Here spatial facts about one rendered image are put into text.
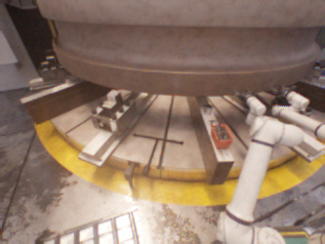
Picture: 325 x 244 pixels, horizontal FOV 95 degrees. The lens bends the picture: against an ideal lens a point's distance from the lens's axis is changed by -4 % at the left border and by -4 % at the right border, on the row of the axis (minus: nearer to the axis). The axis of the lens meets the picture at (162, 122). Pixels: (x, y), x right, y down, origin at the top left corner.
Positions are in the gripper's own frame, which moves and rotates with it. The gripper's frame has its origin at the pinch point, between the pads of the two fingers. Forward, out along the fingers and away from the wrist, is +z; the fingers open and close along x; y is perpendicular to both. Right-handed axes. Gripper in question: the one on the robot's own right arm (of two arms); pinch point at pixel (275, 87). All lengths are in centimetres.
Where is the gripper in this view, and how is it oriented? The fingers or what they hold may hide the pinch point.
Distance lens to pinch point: 202.4
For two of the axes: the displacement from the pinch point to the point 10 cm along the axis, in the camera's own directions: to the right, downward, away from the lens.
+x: 9.5, -2.0, 2.3
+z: -3.1, -6.1, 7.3
